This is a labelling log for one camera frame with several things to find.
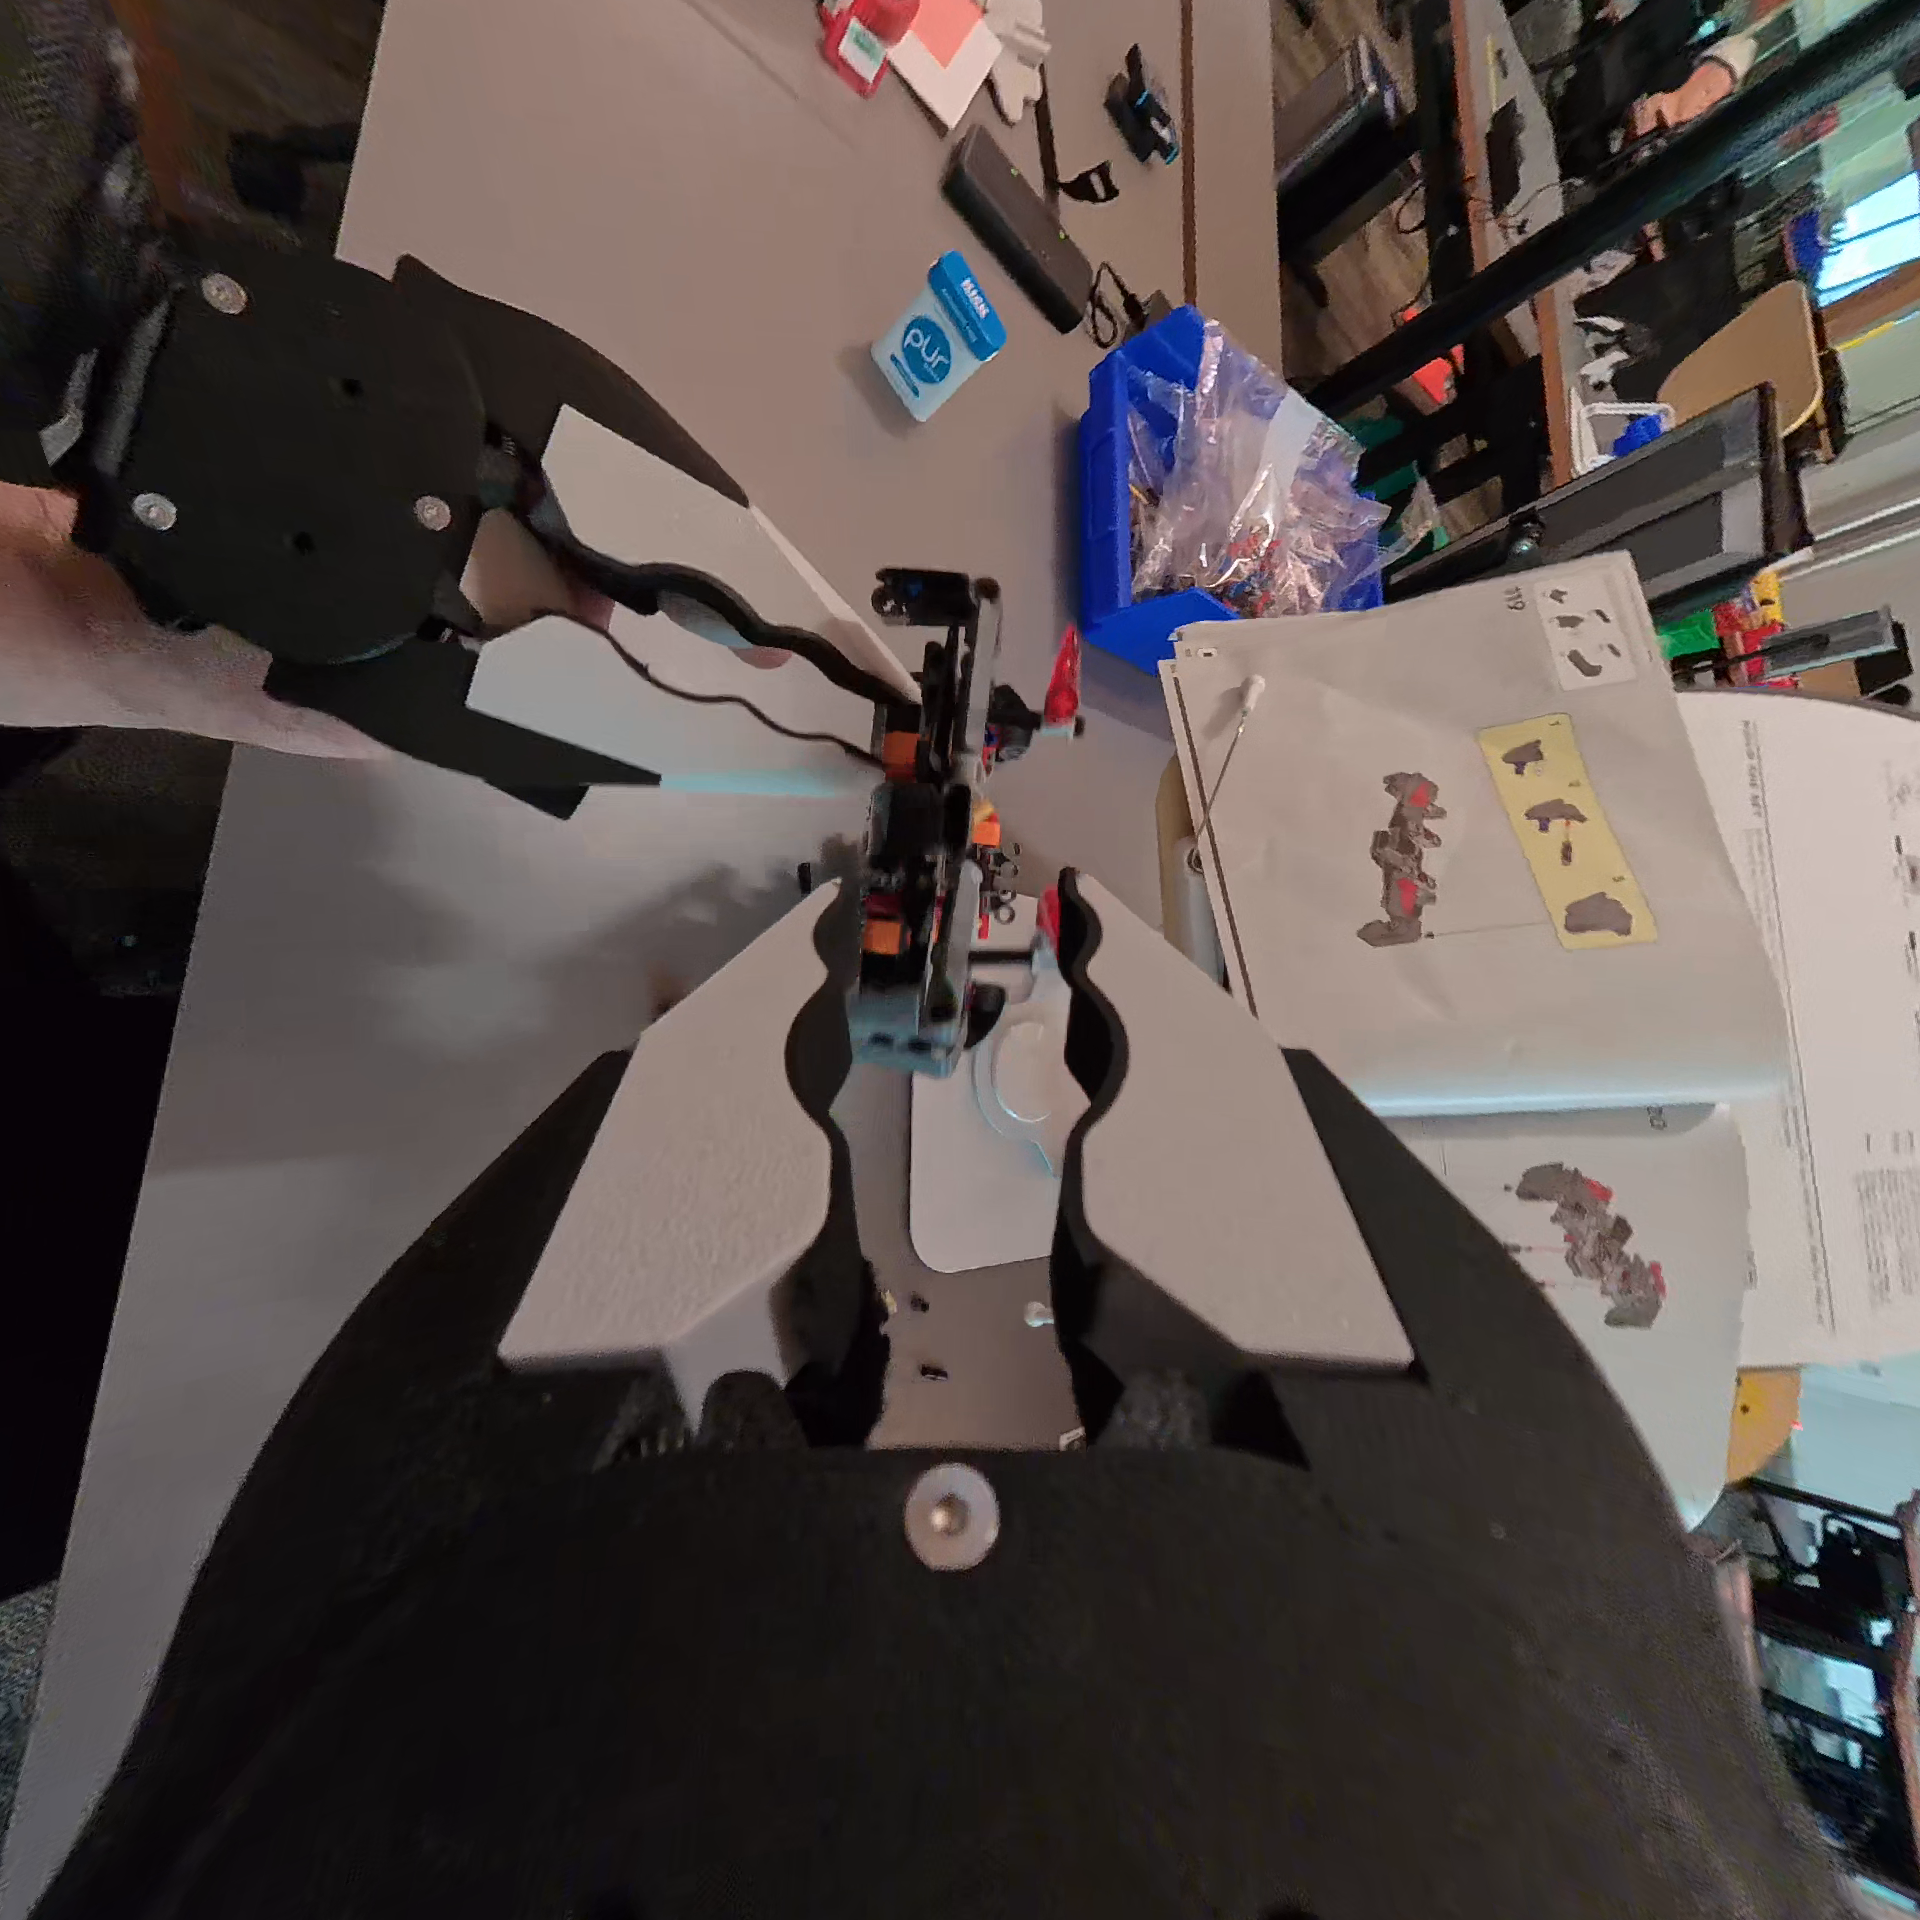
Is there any black steel pole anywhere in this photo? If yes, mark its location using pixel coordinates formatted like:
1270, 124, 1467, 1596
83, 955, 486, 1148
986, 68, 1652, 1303
1306, 0, 1920, 430

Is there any red green small box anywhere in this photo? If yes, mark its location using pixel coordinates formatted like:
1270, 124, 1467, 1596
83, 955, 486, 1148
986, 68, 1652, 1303
817, 0, 910, 98

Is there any black blue small device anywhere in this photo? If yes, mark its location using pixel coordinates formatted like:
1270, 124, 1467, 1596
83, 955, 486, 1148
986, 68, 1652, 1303
1104, 42, 1185, 166

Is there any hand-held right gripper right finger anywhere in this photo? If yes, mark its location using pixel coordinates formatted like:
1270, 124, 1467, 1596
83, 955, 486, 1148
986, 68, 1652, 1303
1050, 866, 1423, 1427

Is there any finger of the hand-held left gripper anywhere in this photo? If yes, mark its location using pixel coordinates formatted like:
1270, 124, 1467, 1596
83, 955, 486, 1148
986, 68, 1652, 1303
462, 614, 896, 801
526, 402, 926, 706

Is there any wooden office desk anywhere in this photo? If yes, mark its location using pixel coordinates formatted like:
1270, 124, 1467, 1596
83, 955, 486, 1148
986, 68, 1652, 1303
1441, 0, 1580, 485

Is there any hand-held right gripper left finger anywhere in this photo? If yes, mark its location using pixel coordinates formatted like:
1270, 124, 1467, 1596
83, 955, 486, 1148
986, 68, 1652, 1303
499, 883, 889, 1442

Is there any multicoloured lego car model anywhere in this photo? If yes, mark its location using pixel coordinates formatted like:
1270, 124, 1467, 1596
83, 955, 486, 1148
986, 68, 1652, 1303
833, 567, 1089, 1079

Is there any white red paper card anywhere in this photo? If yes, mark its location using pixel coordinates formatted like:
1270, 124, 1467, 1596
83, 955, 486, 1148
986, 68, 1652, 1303
888, 0, 1003, 133

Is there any blue gum box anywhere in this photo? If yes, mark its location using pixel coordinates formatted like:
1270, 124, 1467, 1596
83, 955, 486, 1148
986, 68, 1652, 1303
871, 251, 1011, 425

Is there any person's left hand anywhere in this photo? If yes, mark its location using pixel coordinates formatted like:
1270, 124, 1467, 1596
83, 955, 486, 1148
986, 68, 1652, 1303
0, 482, 395, 759

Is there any lego instruction booklet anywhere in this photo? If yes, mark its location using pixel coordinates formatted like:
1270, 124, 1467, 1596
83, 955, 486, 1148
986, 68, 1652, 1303
1159, 550, 1920, 1532

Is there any clear plastic bag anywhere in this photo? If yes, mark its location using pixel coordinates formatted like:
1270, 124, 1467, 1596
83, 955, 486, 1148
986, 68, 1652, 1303
1124, 323, 1392, 619

